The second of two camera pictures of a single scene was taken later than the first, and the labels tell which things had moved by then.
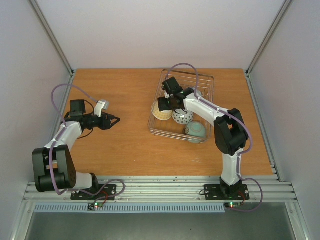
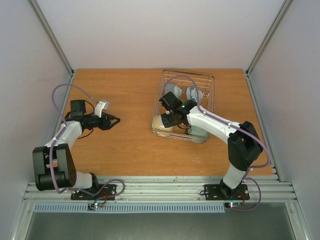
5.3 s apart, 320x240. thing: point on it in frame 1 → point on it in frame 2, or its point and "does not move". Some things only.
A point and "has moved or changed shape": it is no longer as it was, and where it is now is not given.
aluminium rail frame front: [174, 188] does not move
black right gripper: [162, 104] → [167, 118]
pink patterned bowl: [183, 119] has moved or changed shape
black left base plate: [103, 192] does not move
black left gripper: [106, 124] does not move
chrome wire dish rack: [178, 124] does not move
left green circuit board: [92, 206] does not move
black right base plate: [214, 192] does not move
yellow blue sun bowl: [161, 115] → [157, 123]
